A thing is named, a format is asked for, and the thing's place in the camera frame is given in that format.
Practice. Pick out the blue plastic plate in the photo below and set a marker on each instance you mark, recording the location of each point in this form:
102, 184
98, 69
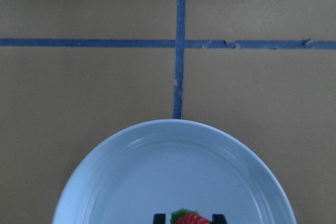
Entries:
161, 166

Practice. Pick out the red strawberry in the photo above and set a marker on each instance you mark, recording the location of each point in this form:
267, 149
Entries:
185, 216

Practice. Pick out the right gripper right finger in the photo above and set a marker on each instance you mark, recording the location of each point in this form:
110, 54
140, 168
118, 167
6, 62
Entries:
218, 219

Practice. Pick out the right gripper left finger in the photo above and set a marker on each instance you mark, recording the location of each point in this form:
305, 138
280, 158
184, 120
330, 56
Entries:
159, 219

